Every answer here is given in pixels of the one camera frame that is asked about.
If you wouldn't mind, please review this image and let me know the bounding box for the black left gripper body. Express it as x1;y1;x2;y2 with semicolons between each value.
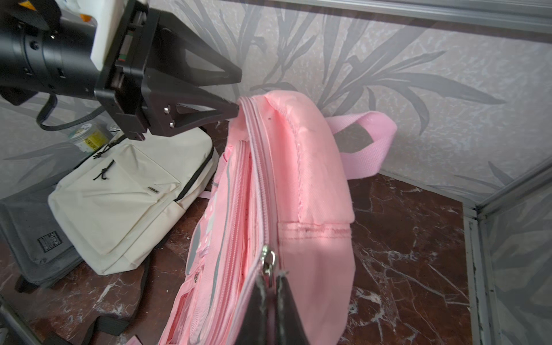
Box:
94;1;149;140

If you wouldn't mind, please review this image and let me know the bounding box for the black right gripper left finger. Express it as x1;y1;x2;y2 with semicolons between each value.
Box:
235;275;268;345

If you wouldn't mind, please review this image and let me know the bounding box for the pink backpack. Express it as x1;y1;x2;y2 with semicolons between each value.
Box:
159;90;397;344

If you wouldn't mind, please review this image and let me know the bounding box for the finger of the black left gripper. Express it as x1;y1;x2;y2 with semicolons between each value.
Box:
146;10;242;86
142;79;239;136

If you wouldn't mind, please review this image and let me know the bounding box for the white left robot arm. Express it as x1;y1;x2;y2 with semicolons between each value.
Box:
1;1;242;141

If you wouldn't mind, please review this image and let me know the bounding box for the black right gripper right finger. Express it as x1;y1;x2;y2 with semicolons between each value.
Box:
275;274;309;345

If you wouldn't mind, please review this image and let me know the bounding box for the grey backpack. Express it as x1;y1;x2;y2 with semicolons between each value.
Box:
1;181;83;293

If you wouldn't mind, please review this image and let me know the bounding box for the sunflower label plastic can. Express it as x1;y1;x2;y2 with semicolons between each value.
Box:
68;123;109;153

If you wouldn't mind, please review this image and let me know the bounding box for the beige backpack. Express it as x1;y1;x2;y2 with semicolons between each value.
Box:
48;128;219;275

